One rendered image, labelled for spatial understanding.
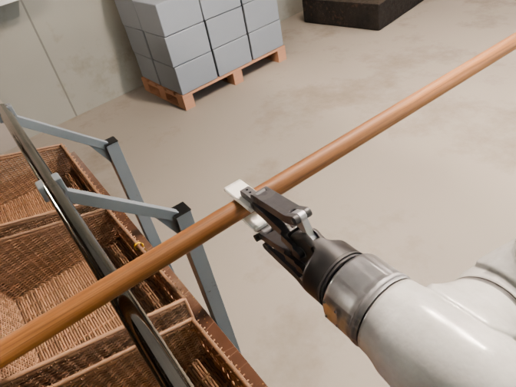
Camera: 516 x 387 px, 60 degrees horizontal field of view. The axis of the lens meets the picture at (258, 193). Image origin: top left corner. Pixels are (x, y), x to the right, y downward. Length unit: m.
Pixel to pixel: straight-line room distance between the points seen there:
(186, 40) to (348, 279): 3.25
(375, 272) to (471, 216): 1.96
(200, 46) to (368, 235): 2.12
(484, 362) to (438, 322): 0.05
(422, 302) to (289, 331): 1.52
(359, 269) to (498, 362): 0.15
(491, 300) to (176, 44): 3.28
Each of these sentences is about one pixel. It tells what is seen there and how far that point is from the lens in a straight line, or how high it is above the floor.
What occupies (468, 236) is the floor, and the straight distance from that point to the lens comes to 2.31.
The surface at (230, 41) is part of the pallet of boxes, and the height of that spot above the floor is 0.36.
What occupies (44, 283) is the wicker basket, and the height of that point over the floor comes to 0.59.
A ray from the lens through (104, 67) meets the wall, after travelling 4.28.
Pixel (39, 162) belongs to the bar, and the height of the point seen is 1.17.
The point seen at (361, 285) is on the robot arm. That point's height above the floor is 1.24.
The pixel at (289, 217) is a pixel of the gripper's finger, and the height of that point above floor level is 1.26.
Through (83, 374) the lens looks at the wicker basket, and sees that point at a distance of 1.08.
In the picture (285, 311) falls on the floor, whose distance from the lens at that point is 2.00.
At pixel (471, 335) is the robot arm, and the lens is 0.43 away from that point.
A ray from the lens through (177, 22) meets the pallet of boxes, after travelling 3.57.
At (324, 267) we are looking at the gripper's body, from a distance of 0.50.
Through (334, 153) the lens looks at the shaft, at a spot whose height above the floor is 1.20.
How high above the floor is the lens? 1.60
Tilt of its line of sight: 38 degrees down
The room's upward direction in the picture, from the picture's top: 13 degrees counter-clockwise
